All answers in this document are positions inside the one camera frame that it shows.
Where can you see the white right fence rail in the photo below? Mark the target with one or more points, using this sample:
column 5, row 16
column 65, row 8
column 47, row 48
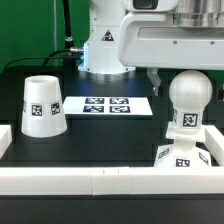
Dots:
column 214, row 141

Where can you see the white lamp base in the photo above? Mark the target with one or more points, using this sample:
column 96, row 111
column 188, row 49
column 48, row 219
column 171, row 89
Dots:
column 183, row 152

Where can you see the white lamp bulb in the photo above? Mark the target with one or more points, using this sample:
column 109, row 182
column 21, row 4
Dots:
column 190, row 92

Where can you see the white left fence block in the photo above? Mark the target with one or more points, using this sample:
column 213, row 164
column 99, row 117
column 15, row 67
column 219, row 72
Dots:
column 5, row 138

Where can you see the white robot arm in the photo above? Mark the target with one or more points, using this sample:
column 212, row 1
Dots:
column 100, row 52

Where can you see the white marker board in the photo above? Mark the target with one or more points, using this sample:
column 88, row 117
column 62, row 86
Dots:
column 138, row 106

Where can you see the white fence rail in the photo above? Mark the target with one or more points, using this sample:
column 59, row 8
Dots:
column 214, row 141
column 110, row 181

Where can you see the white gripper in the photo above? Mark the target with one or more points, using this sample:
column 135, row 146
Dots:
column 152, row 40

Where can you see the white lamp shade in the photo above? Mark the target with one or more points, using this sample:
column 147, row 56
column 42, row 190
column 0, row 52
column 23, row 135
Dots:
column 43, row 114

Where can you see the white front fence rail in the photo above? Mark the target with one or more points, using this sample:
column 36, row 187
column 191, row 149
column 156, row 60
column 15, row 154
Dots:
column 110, row 181

